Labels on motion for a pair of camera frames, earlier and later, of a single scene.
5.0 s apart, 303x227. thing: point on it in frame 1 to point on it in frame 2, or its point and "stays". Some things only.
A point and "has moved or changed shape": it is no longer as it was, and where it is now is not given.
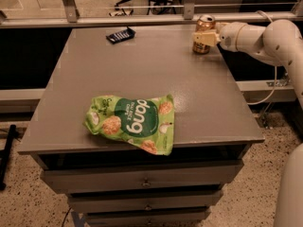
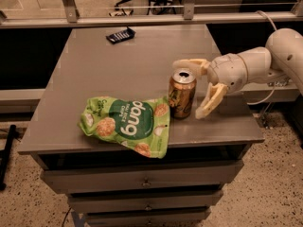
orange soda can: [204, 23] to [181, 93]
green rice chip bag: [147, 123] has moved or changed shape
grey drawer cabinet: [114, 183] stays
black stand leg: [5, 155] stays
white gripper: [227, 36] to [227, 71]
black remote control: [121, 36] stays
